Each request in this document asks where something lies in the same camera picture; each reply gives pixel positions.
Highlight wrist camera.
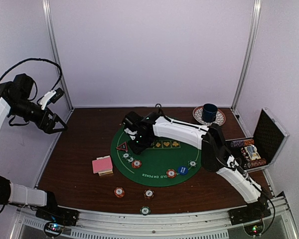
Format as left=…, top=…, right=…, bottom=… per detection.
left=122, top=111, right=143, bottom=140
left=38, top=88, right=64, bottom=110

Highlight black red triangular dealer button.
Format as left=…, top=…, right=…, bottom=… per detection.
left=116, top=141, right=128, bottom=152

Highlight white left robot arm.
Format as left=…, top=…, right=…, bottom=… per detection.
left=0, top=75, right=68, bottom=221

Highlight aluminium poker chip case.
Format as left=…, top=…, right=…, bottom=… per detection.
left=227, top=108, right=289, bottom=172

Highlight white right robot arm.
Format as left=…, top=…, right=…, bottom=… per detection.
left=122, top=110, right=270, bottom=220

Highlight aluminium frame post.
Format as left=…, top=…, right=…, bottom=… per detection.
left=231, top=0, right=262, bottom=112
left=42, top=0, right=73, bottom=111

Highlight dark blue mug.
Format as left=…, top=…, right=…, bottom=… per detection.
left=202, top=103, right=218, bottom=122

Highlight red backed card deck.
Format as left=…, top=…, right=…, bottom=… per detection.
left=92, top=156, right=113, bottom=175

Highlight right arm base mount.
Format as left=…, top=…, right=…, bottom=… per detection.
left=228, top=203, right=272, bottom=237

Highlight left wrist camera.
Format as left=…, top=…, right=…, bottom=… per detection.
left=38, top=88, right=64, bottom=110

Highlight red 5 chip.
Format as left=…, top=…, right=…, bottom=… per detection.
left=166, top=169, right=177, bottom=178
left=131, top=160, right=142, bottom=168

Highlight left aluminium frame post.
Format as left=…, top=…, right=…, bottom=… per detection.
left=42, top=0, right=73, bottom=111

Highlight round green poker mat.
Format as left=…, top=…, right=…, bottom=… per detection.
left=111, top=126, right=201, bottom=187

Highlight aluminium table front rail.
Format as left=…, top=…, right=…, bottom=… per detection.
left=8, top=196, right=299, bottom=239

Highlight brown 100 chip stack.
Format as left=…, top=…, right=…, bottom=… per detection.
left=144, top=189, right=154, bottom=200

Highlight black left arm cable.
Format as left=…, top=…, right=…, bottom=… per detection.
left=0, top=58, right=63, bottom=97

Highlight blue small blind button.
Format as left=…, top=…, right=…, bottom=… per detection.
left=177, top=166, right=189, bottom=175

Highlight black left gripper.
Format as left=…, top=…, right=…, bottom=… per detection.
left=8, top=97, right=68, bottom=133

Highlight patterned saucer plate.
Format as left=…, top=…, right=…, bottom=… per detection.
left=192, top=106, right=226, bottom=126

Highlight red chip stack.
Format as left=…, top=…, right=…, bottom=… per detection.
left=114, top=187, right=125, bottom=198

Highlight green 20 chip stack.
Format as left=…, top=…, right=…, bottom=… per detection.
left=140, top=206, right=151, bottom=216

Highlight playing card box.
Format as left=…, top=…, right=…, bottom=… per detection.
left=97, top=155, right=113, bottom=176

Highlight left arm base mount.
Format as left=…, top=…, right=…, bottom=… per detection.
left=34, top=191, right=79, bottom=239

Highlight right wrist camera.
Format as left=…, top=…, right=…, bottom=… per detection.
left=122, top=111, right=143, bottom=140

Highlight right aluminium frame post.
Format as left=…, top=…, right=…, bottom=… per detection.
left=231, top=0, right=262, bottom=112

